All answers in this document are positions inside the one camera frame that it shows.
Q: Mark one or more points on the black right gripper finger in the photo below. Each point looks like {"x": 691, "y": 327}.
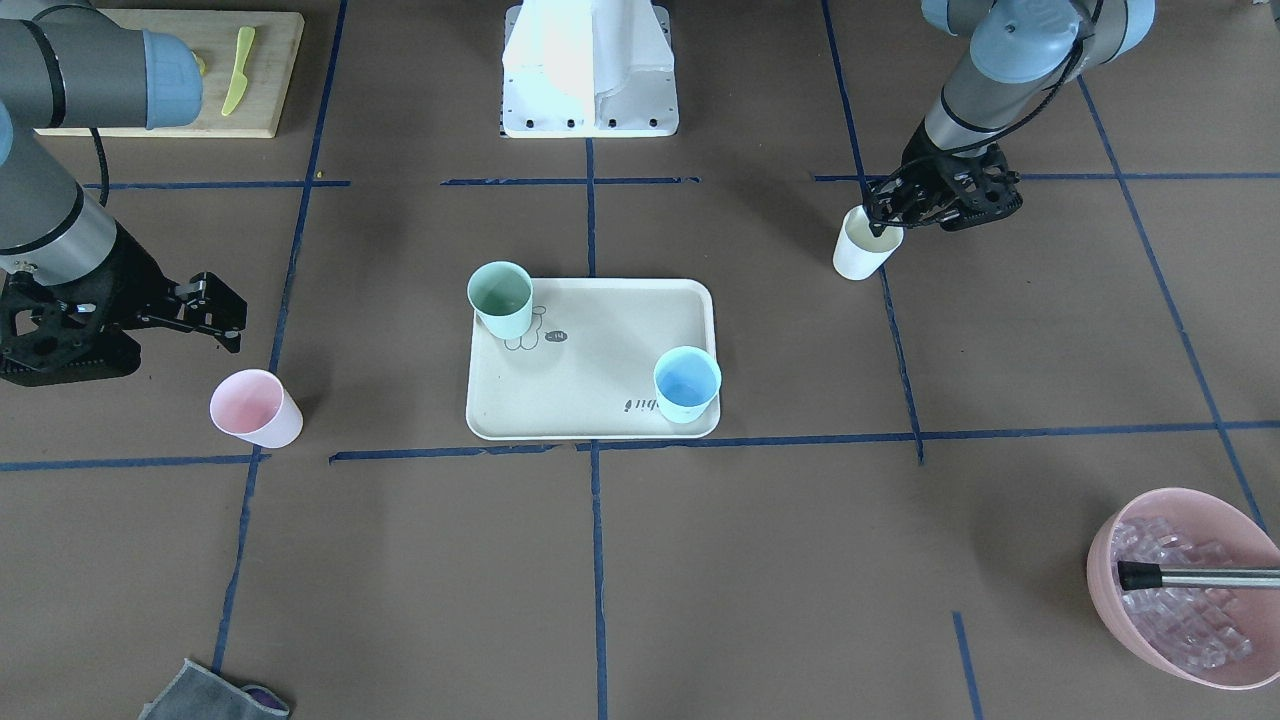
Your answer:
{"x": 229, "y": 338}

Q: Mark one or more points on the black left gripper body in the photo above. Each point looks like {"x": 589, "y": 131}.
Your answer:
{"x": 922, "y": 170}

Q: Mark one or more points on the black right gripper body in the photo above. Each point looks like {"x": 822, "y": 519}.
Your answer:
{"x": 128, "y": 283}

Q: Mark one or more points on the cream cup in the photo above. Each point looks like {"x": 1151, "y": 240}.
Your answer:
{"x": 858, "y": 254}

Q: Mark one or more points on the pink cup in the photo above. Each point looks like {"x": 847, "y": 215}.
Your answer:
{"x": 253, "y": 405}

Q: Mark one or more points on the light blue cup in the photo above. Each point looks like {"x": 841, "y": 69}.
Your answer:
{"x": 685, "y": 379}

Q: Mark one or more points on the mint green cup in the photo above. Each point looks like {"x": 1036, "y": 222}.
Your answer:
{"x": 500, "y": 293}

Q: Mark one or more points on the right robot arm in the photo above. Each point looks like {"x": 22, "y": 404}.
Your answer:
{"x": 54, "y": 205}

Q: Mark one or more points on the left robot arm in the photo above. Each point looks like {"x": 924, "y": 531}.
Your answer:
{"x": 1020, "y": 55}

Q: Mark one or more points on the cream rabbit tray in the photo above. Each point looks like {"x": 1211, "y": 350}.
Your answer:
{"x": 585, "y": 368}

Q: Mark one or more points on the yellow green plastic knife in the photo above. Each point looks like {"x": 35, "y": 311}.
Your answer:
{"x": 238, "y": 81}

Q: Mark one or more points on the wooden cutting board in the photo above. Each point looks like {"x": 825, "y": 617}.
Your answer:
{"x": 250, "y": 70}

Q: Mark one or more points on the grey folded cloth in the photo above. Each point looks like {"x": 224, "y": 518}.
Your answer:
{"x": 198, "y": 693}

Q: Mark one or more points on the pink bowl with ice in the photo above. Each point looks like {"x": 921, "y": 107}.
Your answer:
{"x": 1223, "y": 638}

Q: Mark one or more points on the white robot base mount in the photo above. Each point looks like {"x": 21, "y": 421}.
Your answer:
{"x": 588, "y": 69}

